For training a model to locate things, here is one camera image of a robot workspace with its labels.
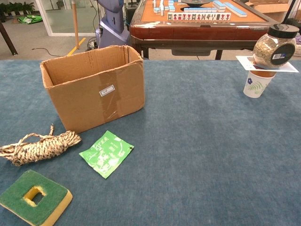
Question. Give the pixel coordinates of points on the green tea packet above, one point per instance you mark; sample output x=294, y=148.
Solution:
x=105, y=155

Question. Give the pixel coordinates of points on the green yellow sponge with hole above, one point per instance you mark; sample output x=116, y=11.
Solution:
x=14, y=195

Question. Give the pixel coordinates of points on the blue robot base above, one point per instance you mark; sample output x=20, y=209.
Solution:
x=113, y=35

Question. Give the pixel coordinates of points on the brown cardboard box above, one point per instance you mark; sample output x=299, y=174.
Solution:
x=82, y=106

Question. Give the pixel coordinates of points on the green snack packets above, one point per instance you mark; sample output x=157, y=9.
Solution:
x=29, y=19

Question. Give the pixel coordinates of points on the blue felt table mat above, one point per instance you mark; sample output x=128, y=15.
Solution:
x=200, y=153

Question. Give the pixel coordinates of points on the white power strip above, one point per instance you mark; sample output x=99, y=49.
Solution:
x=92, y=44

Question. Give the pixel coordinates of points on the brown mahjong table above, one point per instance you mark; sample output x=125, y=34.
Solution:
x=200, y=33

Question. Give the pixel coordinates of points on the white face-up mahjong tile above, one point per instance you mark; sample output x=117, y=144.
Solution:
x=174, y=16
x=199, y=16
x=204, y=16
x=184, y=16
x=169, y=16
x=208, y=16
x=194, y=16
x=189, y=16
x=218, y=16
x=213, y=16
x=179, y=16
x=228, y=16
x=223, y=16

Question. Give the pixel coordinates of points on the scattered blue mahjong tiles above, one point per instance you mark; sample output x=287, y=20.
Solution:
x=162, y=7

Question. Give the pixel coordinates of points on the white card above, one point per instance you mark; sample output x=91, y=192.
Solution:
x=247, y=63

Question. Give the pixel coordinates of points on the floral paper cup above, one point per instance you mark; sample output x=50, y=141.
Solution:
x=256, y=87

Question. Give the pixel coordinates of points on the wooden pole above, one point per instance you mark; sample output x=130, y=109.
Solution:
x=75, y=23

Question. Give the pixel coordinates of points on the black round centre dome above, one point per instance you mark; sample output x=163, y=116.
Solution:
x=195, y=2

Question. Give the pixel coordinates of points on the stacked blue mahjong tiles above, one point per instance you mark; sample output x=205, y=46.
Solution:
x=219, y=5

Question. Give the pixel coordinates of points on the glass jar with black lid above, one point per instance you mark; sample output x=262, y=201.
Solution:
x=265, y=49

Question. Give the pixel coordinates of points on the dark table leg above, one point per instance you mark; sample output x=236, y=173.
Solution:
x=8, y=40

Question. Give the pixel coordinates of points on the white basket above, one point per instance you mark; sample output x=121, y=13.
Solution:
x=298, y=50

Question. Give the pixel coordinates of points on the potted plants row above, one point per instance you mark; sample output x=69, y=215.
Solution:
x=16, y=8

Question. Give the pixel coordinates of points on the black tripod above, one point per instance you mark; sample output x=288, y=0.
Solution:
x=290, y=10

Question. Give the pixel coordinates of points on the short blue mahjong tile wall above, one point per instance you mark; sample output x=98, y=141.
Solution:
x=200, y=10

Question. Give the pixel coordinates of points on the white glass partition frame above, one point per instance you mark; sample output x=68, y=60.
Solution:
x=50, y=26

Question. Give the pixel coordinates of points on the long blue mahjong tile wall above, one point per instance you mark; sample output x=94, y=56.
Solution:
x=236, y=10

